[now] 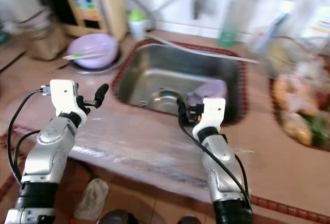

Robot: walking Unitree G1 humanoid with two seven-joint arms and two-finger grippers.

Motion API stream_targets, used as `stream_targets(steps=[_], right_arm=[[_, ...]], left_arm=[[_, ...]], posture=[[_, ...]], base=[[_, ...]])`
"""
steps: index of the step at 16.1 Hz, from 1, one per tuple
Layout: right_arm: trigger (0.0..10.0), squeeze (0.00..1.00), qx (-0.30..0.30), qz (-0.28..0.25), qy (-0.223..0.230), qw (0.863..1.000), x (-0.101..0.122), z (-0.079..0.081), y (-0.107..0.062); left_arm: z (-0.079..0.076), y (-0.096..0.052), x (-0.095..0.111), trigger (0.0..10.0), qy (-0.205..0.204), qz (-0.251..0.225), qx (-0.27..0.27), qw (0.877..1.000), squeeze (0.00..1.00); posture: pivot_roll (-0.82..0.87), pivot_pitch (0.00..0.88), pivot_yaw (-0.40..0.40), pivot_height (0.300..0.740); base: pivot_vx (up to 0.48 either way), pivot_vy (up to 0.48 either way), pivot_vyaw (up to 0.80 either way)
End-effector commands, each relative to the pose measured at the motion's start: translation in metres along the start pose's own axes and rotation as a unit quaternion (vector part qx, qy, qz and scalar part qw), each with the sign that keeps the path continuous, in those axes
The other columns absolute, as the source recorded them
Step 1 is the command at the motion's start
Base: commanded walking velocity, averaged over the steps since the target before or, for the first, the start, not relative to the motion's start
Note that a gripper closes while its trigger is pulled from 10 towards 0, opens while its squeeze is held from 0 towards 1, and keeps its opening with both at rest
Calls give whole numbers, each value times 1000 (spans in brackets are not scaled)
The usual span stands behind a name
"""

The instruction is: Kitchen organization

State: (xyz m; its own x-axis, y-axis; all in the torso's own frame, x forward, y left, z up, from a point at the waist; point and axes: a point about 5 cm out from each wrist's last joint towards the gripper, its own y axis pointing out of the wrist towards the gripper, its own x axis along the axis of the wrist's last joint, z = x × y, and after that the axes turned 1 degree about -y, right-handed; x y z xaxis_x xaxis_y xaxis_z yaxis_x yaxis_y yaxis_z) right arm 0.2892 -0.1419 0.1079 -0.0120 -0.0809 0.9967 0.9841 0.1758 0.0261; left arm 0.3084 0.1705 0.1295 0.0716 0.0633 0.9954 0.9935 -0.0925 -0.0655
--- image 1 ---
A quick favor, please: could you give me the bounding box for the clear bottle green dish soap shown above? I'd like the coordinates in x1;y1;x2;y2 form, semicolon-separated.
217;0;256;49

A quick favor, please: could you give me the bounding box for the clear glass jar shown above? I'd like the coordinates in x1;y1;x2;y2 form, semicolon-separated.
23;12;68;62

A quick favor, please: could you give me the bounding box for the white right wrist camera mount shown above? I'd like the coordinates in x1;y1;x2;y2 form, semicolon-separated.
192;97;227;138

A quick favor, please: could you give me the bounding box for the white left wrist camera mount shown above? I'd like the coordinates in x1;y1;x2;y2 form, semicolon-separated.
49;79;86;126

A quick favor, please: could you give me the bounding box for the white bottle green cap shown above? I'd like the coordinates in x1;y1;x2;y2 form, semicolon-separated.
128;8;148;42

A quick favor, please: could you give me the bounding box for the white green utensil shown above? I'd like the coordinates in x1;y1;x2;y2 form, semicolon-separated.
64;52;99;61

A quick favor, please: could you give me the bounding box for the white crumpled cloth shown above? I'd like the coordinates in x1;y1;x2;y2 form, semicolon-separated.
74;177;109;221

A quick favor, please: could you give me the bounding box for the deep purple plastic bowl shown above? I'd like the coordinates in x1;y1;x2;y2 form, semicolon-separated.
188;79;228;106

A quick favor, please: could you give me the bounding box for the clear bubble wrap sheet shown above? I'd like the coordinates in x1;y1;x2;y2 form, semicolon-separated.
10;98;259;205

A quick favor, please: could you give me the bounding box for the small stainless steel bowl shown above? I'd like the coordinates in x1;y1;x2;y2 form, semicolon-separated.
147;89;182;115

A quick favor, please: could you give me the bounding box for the round stainless steel dish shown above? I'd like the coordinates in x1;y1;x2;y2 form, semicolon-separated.
64;53;123;75

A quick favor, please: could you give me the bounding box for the wide purple plastic bowl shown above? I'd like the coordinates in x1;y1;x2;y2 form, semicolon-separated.
67;33;119;70

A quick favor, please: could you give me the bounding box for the clear plastic bag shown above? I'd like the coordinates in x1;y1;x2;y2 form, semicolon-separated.
252;0;330;81

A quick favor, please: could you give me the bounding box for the basket of packed food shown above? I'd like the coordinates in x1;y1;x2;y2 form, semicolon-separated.
270;60;330;151

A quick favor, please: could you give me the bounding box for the beige water ionizer appliance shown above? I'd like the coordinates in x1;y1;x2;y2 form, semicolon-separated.
58;0;129;40

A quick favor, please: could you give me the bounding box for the stainless steel sink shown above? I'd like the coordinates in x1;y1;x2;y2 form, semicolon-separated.
112;41;248;126

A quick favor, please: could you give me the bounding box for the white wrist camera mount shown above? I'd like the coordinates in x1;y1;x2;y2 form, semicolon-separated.
49;79;86;126
192;97;227;138

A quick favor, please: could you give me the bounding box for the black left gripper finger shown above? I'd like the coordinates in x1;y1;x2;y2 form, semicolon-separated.
94;83;110;107

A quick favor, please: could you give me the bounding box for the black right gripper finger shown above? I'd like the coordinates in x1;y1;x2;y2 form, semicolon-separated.
176;98;189;126

